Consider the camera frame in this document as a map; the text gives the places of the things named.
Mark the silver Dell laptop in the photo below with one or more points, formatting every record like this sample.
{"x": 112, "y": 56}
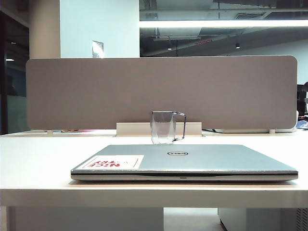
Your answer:
{"x": 192, "y": 163}

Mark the beige fabric desk divider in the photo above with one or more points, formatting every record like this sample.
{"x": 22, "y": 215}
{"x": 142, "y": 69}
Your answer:
{"x": 161, "y": 84}

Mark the white red Nice Try sticker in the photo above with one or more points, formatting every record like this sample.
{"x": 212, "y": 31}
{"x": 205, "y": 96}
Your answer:
{"x": 113, "y": 161}

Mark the pink flat item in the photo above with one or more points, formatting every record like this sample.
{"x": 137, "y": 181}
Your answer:
{"x": 87, "y": 130}

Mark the round ceiling spot lamp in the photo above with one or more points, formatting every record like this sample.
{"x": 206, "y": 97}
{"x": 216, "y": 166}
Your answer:
{"x": 237, "y": 45}
{"x": 169, "y": 47}

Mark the orange flat item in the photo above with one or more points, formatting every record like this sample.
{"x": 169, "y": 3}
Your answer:
{"x": 68, "y": 131}

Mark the red ceiling sign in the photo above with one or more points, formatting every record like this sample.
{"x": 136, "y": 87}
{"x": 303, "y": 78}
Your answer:
{"x": 204, "y": 42}

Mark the white flat object behind divider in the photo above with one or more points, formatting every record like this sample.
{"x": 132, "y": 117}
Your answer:
{"x": 252, "y": 130}

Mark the white desk modesty panel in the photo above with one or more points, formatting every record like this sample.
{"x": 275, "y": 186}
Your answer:
{"x": 84, "y": 219}

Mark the ceiling air vent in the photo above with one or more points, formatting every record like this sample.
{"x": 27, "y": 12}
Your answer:
{"x": 249, "y": 15}

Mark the dark glass partition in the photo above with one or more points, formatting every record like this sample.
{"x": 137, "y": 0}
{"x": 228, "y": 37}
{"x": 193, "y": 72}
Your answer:
{"x": 14, "y": 72}

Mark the blue item on far desk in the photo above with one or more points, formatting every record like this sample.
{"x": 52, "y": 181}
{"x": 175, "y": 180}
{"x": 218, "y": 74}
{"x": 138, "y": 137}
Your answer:
{"x": 302, "y": 124}

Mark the person in dark clothes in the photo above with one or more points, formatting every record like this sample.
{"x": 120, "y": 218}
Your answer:
{"x": 303, "y": 96}

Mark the paper notice on wall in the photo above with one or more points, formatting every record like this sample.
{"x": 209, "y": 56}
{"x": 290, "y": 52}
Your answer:
{"x": 97, "y": 49}

